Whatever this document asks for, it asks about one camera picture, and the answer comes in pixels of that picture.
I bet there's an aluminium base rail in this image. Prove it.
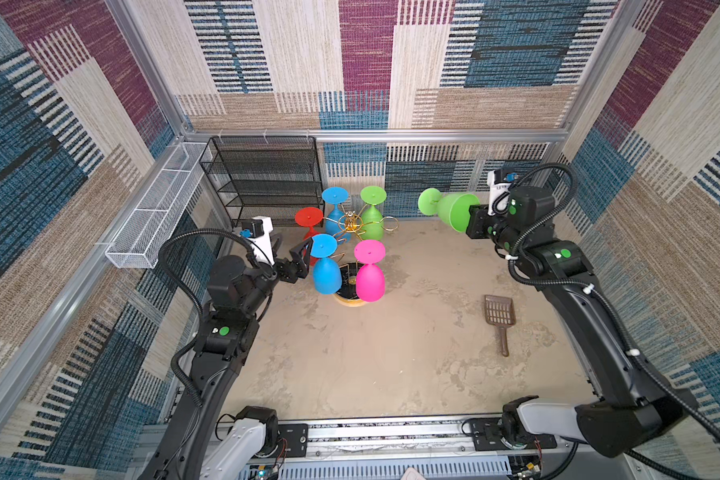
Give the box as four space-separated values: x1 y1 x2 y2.
125 413 643 480

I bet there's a blue wine glass back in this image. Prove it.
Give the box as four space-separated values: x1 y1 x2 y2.
322 187 349 239

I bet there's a green wine glass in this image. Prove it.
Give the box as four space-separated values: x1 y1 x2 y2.
360 186 387 241
417 188 480 233

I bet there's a brown slotted scoop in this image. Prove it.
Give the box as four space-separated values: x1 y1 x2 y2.
484 295 516 357

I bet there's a red wine glass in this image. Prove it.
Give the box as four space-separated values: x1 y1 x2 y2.
294 207 324 240

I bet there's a blue wine glass front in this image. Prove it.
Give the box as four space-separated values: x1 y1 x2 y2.
310 234 342 295

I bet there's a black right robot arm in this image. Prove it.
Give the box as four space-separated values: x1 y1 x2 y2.
466 163 720 479

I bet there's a green wine glass front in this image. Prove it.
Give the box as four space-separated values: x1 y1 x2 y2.
417 188 480 233

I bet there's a blue wine glass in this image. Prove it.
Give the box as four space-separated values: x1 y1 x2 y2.
310 234 342 295
322 187 349 239

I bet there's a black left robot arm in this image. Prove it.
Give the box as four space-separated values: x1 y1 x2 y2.
140 228 313 479

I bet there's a white wire mesh basket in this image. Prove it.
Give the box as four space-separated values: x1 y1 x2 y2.
105 142 205 269

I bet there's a green wine glass back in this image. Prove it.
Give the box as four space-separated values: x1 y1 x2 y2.
360 186 387 241

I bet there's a black mesh shelf rack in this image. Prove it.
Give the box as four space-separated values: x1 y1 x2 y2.
199 136 325 227

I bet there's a pink wine glass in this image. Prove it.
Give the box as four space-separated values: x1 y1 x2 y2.
354 240 386 302

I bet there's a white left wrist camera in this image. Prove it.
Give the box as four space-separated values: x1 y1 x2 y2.
240 216 274 265

